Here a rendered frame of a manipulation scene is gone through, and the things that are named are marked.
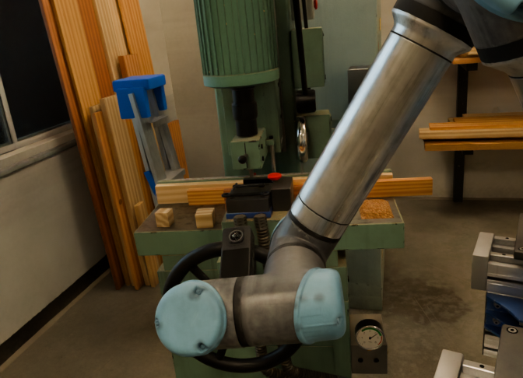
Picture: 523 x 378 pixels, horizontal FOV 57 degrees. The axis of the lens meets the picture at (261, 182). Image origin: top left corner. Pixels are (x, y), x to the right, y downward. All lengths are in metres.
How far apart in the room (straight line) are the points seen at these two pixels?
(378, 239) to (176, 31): 2.94
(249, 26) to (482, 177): 2.81
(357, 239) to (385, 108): 0.55
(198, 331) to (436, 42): 0.38
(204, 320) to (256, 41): 0.69
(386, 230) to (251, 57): 0.47
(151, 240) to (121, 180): 1.46
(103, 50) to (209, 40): 1.82
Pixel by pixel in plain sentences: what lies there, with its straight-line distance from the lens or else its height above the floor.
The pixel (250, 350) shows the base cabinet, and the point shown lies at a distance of 1.23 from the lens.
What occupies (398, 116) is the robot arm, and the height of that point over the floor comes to 1.22.
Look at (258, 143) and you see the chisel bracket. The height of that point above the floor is 1.06.
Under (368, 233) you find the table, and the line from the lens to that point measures 1.06.
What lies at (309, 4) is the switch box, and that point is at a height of 1.36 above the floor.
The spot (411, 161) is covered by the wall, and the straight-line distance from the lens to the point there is 3.58.
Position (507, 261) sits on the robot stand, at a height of 0.76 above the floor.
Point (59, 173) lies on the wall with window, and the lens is 2.67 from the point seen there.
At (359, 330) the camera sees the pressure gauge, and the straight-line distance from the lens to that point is 1.10.
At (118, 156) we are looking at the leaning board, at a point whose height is 0.75.
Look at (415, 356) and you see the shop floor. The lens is 2.14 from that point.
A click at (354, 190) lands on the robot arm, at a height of 1.13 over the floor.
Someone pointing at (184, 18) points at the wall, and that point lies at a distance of 3.73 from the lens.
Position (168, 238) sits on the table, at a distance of 1.11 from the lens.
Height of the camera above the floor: 1.33
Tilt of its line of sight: 19 degrees down
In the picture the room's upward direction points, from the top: 6 degrees counter-clockwise
